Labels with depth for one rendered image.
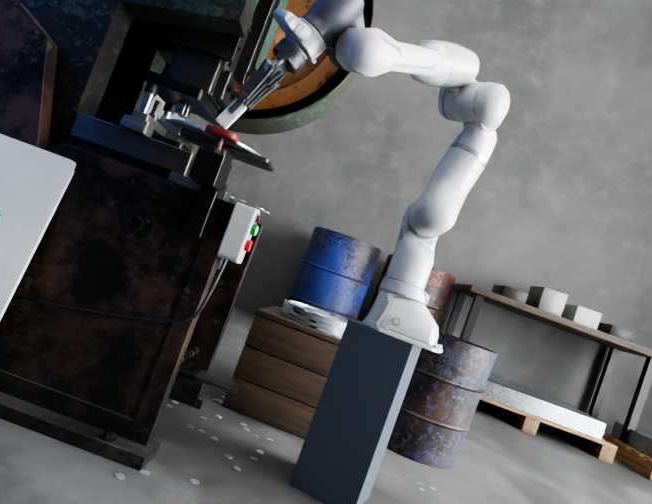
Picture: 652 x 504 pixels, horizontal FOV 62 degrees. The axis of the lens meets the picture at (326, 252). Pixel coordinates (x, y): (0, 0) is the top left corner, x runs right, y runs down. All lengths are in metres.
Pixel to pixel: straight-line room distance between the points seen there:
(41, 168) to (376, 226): 3.74
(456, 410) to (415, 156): 3.19
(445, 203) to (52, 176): 0.94
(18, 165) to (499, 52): 4.59
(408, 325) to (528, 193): 3.87
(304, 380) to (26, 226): 0.97
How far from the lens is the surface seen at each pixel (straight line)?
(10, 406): 1.41
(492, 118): 1.47
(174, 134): 1.55
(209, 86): 1.56
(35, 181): 1.42
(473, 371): 2.15
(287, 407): 1.88
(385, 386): 1.40
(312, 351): 1.84
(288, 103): 1.94
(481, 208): 5.04
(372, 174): 4.91
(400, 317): 1.41
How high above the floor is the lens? 0.54
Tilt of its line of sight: 2 degrees up
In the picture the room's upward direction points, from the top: 20 degrees clockwise
